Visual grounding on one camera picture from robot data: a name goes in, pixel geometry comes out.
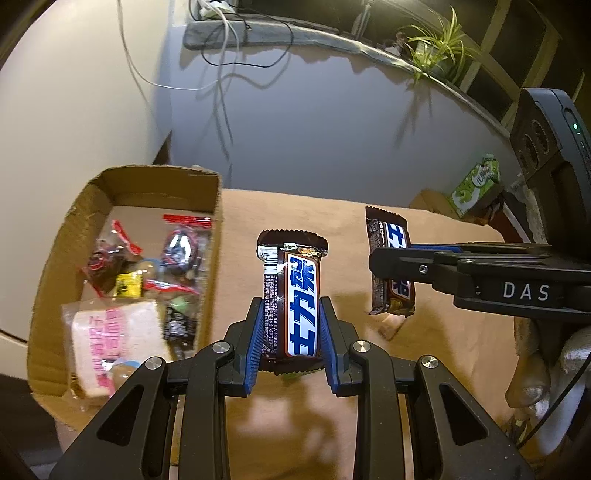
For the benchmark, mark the brown chocolate bar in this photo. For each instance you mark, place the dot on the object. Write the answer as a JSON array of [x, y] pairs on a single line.
[[295, 304], [399, 290]]

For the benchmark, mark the black and white patterned candy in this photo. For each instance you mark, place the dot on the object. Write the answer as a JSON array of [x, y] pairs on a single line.
[[178, 327]]

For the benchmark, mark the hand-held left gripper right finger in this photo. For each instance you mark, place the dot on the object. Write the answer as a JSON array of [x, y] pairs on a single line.
[[328, 350]]

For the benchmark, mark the beige lattice frame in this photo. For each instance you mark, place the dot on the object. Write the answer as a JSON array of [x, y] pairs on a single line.
[[489, 69]]

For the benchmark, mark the light green candy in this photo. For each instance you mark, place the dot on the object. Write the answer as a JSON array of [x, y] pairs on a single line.
[[178, 304]]

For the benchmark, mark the yellow candy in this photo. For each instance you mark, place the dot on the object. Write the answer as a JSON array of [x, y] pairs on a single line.
[[128, 285]]

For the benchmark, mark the wrapped bread with pink print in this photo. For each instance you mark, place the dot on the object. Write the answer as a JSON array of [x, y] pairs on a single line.
[[111, 337]]

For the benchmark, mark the white lace cloth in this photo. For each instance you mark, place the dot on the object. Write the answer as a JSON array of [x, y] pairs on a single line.
[[531, 217]]

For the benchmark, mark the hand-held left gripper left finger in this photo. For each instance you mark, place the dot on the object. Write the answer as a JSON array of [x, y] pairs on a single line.
[[254, 350]]

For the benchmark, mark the green potted plant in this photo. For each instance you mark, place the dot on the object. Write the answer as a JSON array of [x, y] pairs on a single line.
[[436, 41]]

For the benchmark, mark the green tissue box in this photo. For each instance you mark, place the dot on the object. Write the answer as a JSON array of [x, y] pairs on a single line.
[[478, 182]]

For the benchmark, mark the grey stone shelf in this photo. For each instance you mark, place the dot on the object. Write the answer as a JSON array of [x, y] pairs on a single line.
[[258, 37]]

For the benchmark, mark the person's right hand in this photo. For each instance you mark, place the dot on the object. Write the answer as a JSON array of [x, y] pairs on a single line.
[[531, 383]]

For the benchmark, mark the clear packet of dark fruit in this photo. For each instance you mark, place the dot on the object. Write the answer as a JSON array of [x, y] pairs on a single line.
[[106, 265]]

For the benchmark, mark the white power strip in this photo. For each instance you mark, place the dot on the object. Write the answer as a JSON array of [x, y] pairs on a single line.
[[217, 7]]

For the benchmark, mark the dark brown box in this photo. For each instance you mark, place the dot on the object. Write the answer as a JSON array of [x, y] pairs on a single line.
[[494, 210]]

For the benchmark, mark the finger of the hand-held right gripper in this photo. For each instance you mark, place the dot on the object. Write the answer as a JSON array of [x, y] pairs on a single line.
[[406, 265], [434, 248]]

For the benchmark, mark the yellow patterned cloth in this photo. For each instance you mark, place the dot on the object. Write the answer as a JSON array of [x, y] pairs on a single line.
[[526, 424]]

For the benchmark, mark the clear packet with red strip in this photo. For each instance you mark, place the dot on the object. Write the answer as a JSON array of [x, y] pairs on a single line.
[[182, 244]]

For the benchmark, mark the brown cardboard box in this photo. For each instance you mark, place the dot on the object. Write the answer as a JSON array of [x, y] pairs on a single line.
[[55, 277]]

